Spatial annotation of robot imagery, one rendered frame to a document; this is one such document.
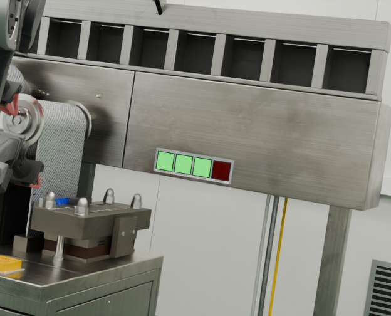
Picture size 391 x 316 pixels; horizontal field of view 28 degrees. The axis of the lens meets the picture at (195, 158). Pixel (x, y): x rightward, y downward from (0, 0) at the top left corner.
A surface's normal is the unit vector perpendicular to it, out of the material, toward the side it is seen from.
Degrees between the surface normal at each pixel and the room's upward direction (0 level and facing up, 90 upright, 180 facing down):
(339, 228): 90
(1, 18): 111
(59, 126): 90
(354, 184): 90
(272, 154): 90
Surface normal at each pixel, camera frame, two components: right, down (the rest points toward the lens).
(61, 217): -0.38, 0.00
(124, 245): 0.91, 0.15
